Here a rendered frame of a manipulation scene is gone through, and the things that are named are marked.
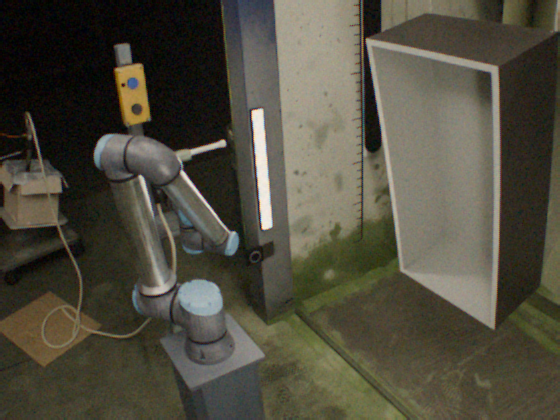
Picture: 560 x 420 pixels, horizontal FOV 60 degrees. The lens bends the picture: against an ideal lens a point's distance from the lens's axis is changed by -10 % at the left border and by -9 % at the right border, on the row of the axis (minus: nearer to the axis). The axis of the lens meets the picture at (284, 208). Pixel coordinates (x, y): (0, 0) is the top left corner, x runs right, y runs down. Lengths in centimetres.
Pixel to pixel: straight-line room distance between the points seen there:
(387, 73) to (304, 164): 76
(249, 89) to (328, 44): 47
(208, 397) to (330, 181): 138
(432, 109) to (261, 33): 84
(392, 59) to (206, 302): 119
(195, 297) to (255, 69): 109
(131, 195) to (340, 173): 145
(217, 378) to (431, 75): 153
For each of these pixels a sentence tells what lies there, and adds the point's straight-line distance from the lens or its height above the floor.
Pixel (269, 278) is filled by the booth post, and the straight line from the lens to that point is 286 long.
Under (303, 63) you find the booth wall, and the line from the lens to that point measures 253.
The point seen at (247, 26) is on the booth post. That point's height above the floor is 166.
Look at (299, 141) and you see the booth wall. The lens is 261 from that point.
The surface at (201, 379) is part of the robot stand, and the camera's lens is 190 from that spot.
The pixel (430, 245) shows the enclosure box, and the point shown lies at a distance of 278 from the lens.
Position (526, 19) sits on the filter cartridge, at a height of 159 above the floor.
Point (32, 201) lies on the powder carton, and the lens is 379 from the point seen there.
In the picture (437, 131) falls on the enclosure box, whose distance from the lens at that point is 249.
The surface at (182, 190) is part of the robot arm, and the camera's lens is 165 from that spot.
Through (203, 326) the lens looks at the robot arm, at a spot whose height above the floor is 81.
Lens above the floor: 199
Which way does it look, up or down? 28 degrees down
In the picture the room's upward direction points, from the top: 4 degrees counter-clockwise
